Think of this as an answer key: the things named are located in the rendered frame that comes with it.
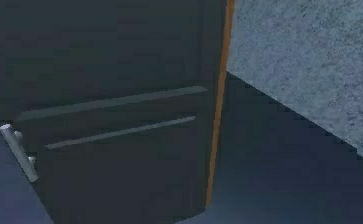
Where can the dark cupboard with orange edge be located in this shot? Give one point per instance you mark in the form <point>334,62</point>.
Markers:
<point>122,66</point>

